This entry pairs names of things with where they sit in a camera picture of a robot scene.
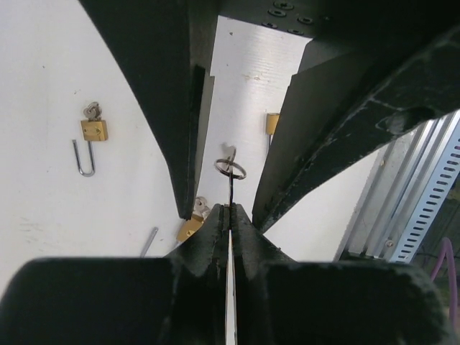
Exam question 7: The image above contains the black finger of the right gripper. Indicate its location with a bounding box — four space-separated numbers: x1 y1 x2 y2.
81 1 216 219

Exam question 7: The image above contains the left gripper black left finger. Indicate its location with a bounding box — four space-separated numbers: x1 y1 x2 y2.
1 205 228 344

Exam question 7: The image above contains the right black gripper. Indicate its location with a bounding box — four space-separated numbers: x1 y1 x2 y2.
186 1 459 232

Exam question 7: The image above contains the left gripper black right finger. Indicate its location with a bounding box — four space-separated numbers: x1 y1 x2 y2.
231 205 449 344

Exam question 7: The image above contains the small brass padlock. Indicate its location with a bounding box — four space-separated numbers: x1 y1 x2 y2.
265 113 280 145
139 208 211 258

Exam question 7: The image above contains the silver key set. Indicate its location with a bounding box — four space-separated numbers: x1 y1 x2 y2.
213 143 247 207
83 101 102 121

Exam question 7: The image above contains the large brass padlock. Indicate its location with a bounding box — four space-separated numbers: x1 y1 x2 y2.
72 120 109 178

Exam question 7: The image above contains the slotted grey cable duct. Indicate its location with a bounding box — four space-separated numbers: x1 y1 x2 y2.
389 113 459 263

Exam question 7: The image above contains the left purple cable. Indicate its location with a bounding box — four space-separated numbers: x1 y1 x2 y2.
429 236 456 288

